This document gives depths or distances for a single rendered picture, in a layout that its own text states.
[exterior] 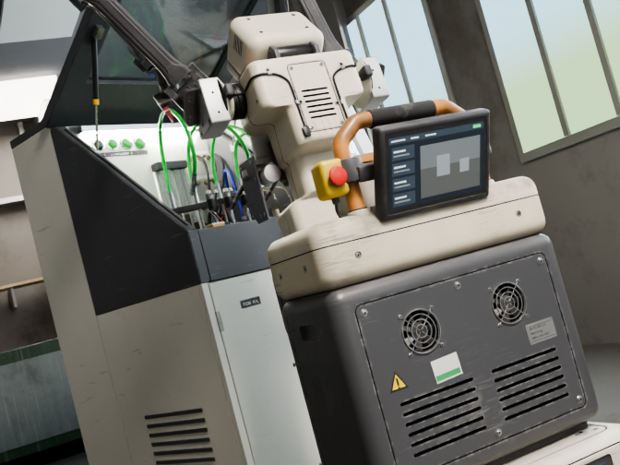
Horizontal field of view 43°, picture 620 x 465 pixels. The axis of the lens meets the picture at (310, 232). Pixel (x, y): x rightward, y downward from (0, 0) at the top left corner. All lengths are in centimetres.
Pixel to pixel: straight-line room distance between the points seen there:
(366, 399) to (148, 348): 128
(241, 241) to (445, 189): 107
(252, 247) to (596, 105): 219
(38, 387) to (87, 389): 269
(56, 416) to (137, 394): 297
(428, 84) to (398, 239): 371
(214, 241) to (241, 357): 36
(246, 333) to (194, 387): 23
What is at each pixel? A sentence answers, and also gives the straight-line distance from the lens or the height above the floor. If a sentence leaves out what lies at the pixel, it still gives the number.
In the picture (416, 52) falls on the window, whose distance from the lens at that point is 521.
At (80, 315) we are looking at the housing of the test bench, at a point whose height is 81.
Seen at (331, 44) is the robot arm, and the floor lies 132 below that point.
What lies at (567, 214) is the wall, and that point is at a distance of 441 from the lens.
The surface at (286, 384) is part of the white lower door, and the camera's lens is 249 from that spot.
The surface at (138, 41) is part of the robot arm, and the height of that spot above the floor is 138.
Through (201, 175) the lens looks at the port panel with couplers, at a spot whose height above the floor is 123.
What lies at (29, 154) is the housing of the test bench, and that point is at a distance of 301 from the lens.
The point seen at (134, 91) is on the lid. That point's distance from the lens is 294.
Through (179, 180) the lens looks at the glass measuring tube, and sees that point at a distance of 303.
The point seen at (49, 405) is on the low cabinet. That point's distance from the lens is 563.
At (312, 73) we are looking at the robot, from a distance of 188.
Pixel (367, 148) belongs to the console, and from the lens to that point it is 354.
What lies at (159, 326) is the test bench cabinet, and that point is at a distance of 251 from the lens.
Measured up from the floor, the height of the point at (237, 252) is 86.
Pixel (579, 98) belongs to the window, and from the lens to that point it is 420.
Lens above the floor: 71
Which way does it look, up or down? 4 degrees up
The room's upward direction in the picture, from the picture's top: 15 degrees counter-clockwise
